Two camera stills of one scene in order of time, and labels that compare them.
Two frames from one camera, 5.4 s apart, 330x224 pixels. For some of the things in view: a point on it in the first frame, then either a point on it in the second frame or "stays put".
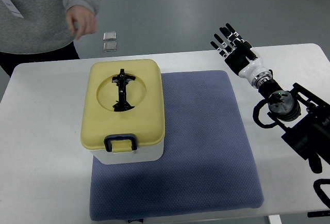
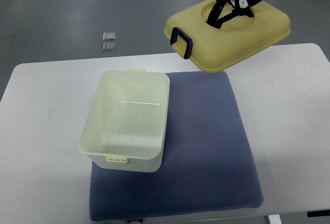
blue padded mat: (209, 163) stays put
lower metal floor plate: (110, 46) stays put
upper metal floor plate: (110, 35) stays put
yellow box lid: (142, 126) to (217, 49)
